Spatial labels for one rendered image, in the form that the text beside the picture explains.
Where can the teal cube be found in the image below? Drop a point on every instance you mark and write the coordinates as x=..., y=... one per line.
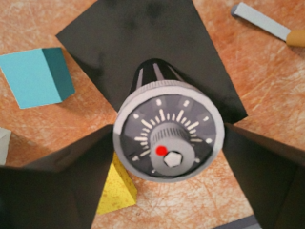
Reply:
x=37, y=77

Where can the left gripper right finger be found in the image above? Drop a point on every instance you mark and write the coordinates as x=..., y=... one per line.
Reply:
x=270, y=174

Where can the yellow sponge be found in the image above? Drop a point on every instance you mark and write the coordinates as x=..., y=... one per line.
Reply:
x=119, y=191

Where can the tall white rectangular block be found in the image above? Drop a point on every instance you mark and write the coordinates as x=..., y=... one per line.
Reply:
x=4, y=144

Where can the black square mat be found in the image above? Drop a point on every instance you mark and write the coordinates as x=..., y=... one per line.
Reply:
x=111, y=38

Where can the hand coffee grinder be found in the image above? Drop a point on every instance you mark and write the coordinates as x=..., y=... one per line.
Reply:
x=166, y=125

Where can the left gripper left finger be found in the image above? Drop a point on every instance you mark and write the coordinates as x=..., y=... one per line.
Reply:
x=61, y=190

